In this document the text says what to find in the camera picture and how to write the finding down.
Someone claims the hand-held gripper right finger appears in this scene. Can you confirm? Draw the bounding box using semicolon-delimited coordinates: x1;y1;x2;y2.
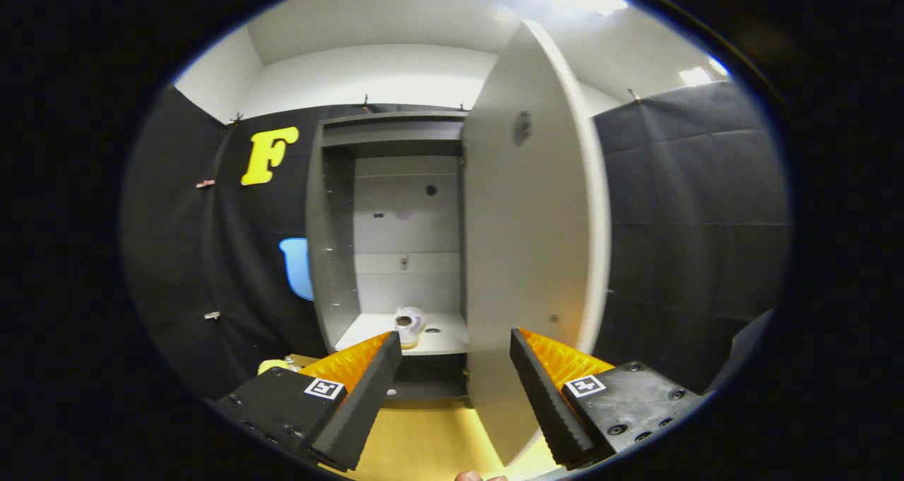
508;328;707;470

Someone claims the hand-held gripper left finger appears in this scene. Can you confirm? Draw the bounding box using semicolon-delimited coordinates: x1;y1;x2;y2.
212;331;403;473

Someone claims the white canvas shoe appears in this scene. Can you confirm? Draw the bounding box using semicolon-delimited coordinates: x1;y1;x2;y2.
393;306;426;349

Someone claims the dark grey shoe cabinet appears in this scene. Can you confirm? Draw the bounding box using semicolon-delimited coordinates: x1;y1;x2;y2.
305;110;470;404

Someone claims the black backdrop cloth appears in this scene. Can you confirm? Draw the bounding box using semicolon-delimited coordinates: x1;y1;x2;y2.
120;80;790;404

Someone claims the small ceiling light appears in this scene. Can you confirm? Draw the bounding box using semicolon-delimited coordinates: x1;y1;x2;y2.
678;57;730;88

